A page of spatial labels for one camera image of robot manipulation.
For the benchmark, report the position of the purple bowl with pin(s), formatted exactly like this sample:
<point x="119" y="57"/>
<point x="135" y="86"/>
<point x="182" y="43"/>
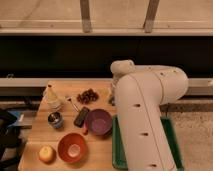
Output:
<point x="98" y="121"/>

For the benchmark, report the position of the small red object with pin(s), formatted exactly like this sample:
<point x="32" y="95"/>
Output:
<point x="84" y="130"/>

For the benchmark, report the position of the yellow apple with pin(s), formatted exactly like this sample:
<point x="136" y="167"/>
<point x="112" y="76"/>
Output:
<point x="46" y="154"/>

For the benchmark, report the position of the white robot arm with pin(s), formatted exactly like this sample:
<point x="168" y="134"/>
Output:
<point x="139" y="92"/>

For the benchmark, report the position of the green tray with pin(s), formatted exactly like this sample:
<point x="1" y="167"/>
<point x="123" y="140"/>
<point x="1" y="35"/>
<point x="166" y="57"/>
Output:
<point x="118" y="154"/>

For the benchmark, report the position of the orange bowl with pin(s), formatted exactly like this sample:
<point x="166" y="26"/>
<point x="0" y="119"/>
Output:
<point x="72" y="148"/>

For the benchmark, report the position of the bunch of dark grapes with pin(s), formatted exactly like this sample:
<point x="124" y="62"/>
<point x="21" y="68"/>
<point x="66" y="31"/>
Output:
<point x="87" y="96"/>

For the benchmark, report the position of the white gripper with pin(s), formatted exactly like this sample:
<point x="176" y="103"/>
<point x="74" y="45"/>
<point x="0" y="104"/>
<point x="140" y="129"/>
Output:
<point x="112" y="94"/>

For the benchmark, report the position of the black chair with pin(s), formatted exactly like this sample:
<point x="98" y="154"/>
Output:
<point x="9" y="138"/>

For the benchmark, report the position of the small white brush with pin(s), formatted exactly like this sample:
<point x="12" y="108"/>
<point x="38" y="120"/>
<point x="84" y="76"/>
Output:
<point x="70" y="100"/>

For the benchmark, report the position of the metal can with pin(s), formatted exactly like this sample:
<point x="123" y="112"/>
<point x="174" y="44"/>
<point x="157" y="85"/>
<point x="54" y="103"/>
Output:
<point x="55" y="119"/>

